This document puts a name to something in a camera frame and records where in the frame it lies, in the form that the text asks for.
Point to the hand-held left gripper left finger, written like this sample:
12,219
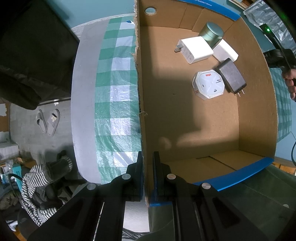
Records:
139,177

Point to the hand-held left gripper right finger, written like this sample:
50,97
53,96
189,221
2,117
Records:
155,179

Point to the black charger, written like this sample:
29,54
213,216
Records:
231,75

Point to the small white charger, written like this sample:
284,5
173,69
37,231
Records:
227,53

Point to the cardboard box blue tape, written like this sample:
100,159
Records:
185,120

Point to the green round tin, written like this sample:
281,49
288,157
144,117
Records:
211,33

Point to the white hexagonal box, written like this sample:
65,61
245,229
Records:
208,84

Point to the large white charger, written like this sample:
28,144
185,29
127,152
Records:
196,49

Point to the person's right hand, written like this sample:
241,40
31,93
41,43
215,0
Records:
291,81

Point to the silver foil bag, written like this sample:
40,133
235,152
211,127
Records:
261,16

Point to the wooden board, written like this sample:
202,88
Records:
240,2

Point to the green checkered tablecloth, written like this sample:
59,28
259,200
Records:
111,92

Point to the grey slipper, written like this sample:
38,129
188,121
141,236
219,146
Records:
53,122
41,121

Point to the striped cloth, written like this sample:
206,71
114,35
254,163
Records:
30,183

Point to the wooden crate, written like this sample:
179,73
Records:
285,169

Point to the teal box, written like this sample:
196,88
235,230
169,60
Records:
16,173

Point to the large black panel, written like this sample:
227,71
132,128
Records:
39,41

